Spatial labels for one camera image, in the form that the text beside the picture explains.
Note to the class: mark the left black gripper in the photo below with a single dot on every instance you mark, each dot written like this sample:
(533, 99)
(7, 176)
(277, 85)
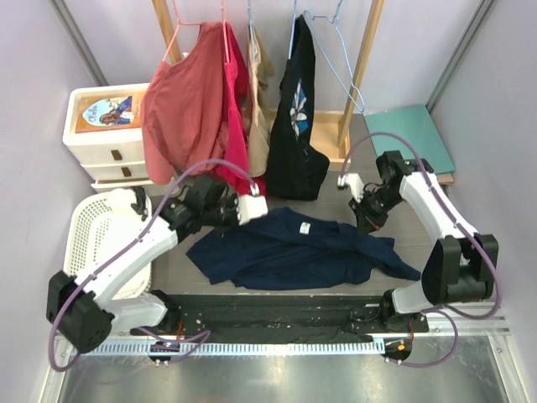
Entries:
(234, 222)

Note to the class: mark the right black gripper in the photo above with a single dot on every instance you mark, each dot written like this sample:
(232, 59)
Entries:
(367, 222)

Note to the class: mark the navy blue t shirt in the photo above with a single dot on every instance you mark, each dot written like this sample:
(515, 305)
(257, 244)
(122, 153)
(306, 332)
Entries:
(287, 250)

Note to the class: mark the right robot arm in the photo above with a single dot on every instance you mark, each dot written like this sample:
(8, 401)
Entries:
(462, 263)

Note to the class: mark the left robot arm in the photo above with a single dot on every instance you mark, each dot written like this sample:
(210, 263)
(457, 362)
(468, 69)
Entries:
(83, 308)

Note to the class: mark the black printed hanging shirt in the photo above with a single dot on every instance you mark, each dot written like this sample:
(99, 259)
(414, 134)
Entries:
(295, 169)

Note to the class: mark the beige hanging shirt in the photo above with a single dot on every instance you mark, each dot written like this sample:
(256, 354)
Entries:
(260, 69)

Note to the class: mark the salmon red hanging shirt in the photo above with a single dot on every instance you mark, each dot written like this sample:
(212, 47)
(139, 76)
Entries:
(181, 112)

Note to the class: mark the magenta pink hanging shirt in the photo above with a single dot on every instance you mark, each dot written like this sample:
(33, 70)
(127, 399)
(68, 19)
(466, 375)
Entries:
(237, 88)

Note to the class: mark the tan board under teal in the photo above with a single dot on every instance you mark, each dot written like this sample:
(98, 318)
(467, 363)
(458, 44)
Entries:
(445, 179)

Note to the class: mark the white cloth in basket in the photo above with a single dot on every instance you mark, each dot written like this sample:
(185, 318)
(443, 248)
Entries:
(130, 202)

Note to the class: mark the wooden clothes rack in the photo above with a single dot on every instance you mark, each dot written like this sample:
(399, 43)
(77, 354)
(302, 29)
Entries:
(331, 129)

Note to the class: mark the white drawer cabinet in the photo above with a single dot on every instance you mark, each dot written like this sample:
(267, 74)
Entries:
(113, 158)

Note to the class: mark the illustrated book on cabinet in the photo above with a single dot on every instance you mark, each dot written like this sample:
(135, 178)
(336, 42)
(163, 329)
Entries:
(107, 113)

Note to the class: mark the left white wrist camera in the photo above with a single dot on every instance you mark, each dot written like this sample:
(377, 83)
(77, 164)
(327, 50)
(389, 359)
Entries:
(251, 206)

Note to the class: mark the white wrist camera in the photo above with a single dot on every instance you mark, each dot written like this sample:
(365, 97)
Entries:
(251, 206)
(352, 182)

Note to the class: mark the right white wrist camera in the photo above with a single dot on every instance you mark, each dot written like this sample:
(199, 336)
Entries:
(352, 182)

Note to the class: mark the white slotted cable duct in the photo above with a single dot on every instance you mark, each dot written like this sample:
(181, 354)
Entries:
(158, 350)

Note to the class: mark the pink wire hanger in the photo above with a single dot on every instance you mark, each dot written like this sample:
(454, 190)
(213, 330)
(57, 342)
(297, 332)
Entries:
(173, 53)

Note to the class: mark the empty blue wire hanger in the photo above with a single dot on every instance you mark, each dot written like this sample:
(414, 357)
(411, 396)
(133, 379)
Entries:
(325, 28)

